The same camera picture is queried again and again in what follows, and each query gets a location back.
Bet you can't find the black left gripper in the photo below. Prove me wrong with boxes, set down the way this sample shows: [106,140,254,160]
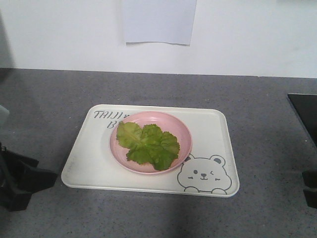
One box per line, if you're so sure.
[0,144,57,211]

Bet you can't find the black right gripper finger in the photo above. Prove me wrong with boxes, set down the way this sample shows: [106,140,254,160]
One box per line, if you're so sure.
[302,170,317,189]
[304,189,317,208]

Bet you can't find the green lettuce leaf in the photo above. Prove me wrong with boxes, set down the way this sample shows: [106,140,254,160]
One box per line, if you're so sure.
[116,122,180,171]

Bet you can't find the pink round plate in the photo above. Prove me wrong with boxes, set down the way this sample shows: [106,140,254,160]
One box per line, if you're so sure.
[109,111,192,175]

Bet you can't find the cream bear serving tray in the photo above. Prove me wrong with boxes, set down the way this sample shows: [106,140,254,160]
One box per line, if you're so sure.
[61,104,240,197]

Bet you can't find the black induction cooktop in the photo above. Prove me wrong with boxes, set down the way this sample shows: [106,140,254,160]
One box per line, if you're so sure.
[288,94,317,146]

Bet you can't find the white paper sheet on wall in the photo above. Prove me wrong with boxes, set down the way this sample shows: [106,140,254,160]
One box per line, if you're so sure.
[121,0,197,46]

